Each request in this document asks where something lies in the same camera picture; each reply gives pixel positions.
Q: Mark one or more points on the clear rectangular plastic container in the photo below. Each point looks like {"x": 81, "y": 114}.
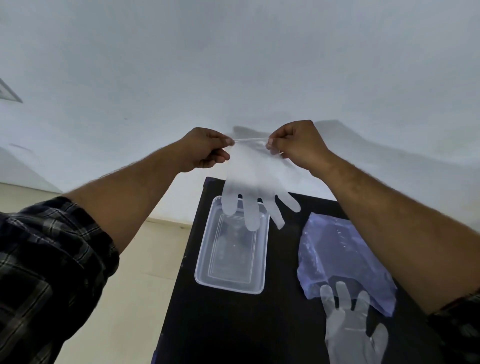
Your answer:
{"x": 233, "y": 247}

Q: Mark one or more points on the plaid shirt right sleeve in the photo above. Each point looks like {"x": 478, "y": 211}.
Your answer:
{"x": 459, "y": 330}

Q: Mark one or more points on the grey wall fixture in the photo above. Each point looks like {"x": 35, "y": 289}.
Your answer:
{"x": 8, "y": 92}

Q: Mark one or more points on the black table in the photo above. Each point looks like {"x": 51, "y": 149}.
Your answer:
{"x": 262, "y": 318}

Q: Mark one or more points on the person's right thumb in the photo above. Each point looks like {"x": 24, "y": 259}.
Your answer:
{"x": 277, "y": 140}

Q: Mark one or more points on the person's right hand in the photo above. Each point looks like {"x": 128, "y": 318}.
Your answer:
{"x": 300, "y": 146}

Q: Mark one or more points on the person's left thumb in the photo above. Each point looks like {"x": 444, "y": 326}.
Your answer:
{"x": 219, "y": 137}

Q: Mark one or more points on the plaid shirt left sleeve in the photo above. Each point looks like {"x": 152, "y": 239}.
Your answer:
{"x": 45, "y": 277}

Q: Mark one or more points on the clear plastic disposable glove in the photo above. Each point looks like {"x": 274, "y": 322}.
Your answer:
{"x": 255, "y": 180}
{"x": 348, "y": 326}

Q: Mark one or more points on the person's left forearm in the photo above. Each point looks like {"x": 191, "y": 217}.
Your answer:
{"x": 123, "y": 198}

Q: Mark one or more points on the clear plastic bag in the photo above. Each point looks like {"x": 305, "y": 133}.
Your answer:
{"x": 341, "y": 255}

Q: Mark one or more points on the plaid shirt sleeve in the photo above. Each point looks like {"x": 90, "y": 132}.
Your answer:
{"x": 45, "y": 277}
{"x": 459, "y": 330}

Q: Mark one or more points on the person's right forearm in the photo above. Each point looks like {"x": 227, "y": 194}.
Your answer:
{"x": 405, "y": 225}

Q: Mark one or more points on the person's left hand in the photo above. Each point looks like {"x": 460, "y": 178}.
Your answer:
{"x": 198, "y": 150}

